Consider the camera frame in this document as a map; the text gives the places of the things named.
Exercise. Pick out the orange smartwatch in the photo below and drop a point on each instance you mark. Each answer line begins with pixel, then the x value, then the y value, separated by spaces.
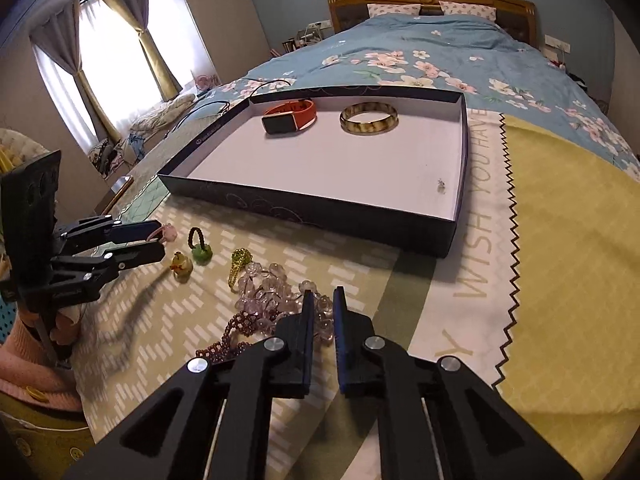
pixel 295 112

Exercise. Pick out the yellow duck charm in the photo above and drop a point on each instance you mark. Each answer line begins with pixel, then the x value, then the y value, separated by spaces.
pixel 181 265

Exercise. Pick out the dark bedside items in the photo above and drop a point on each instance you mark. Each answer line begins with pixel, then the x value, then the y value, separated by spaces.
pixel 575 80

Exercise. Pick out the olive patterned garment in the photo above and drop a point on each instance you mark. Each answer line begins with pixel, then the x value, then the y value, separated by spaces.
pixel 35 445

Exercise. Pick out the white wall socket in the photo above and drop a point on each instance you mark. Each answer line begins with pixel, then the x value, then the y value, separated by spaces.
pixel 320 25

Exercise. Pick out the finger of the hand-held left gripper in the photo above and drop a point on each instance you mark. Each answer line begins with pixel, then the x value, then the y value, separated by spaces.
pixel 135 256
pixel 130 230

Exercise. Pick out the cosmetics on nightstand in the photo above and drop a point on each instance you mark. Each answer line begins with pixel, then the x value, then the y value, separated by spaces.
pixel 300 40

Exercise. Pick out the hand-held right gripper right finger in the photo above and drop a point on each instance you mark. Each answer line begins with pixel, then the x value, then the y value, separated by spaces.
pixel 341 325

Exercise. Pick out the grey and gold curtain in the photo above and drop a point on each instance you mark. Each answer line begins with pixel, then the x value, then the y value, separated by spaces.
pixel 150 35
pixel 60 50

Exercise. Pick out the bright window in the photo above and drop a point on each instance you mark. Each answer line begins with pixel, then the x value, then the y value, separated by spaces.
pixel 100 45

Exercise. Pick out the small pink fan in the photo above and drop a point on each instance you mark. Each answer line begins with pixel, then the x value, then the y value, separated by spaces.
pixel 206 80

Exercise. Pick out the pile of clothes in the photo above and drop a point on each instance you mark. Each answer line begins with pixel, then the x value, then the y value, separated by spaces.
pixel 112 152

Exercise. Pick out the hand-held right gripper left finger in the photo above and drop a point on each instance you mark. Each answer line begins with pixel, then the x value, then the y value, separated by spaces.
pixel 308 320

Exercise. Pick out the wooden headboard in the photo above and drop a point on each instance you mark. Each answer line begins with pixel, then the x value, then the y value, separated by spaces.
pixel 515 15

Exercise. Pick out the folded light blanket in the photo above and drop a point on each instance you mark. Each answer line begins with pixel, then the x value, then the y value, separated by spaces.
pixel 162 112

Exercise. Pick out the blue floral duvet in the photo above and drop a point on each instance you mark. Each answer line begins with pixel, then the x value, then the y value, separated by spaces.
pixel 400 55

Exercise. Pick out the dark blue cardboard box tray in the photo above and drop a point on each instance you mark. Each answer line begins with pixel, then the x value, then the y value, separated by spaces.
pixel 325 170

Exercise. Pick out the person's left hand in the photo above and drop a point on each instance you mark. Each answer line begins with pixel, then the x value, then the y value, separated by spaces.
pixel 65 326

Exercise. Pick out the amber bangle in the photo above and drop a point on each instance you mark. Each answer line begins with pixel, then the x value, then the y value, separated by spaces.
pixel 350 125

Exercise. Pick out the white dotted pillow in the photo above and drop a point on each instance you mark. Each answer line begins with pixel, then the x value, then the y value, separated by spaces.
pixel 467 10
pixel 392 9

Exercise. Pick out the white wall switch panel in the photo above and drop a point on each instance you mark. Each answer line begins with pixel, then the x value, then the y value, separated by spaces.
pixel 557 43

